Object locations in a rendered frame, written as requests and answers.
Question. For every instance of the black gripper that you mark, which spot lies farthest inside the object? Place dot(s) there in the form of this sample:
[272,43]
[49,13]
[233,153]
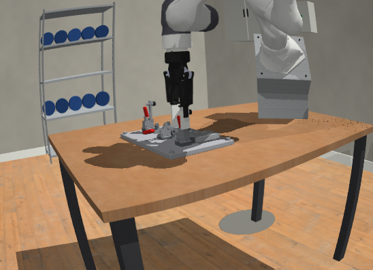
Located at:
[175,90]

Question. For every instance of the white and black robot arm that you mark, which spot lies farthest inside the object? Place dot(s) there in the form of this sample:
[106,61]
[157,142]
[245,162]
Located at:
[277,19]

